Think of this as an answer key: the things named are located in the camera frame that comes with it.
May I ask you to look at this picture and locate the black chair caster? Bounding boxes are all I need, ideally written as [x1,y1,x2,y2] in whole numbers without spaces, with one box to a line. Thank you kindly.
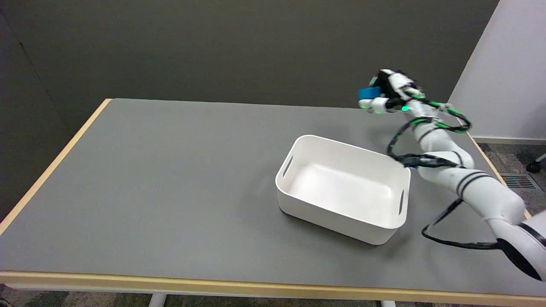
[526,153,546,174]

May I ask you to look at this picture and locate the white plastic box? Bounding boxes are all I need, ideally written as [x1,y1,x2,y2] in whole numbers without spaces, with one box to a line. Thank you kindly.
[275,134,412,246]

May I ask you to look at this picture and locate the floor vent grille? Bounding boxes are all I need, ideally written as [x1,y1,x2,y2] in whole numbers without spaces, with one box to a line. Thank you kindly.
[500,173,536,190]

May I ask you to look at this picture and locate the black green-striped cable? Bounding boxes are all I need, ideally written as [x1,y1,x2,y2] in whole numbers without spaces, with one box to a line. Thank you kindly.
[387,87,472,168]

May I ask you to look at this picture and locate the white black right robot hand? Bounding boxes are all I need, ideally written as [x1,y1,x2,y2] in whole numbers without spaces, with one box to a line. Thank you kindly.
[357,68,425,115]

